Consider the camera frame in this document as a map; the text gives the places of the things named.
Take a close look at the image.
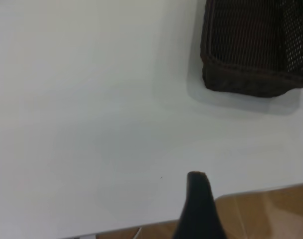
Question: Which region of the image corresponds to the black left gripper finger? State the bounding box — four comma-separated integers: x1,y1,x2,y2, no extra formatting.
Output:
172,171,229,239

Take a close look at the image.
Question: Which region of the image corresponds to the black wicker basket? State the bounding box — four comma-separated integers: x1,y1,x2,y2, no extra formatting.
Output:
200,0,303,98

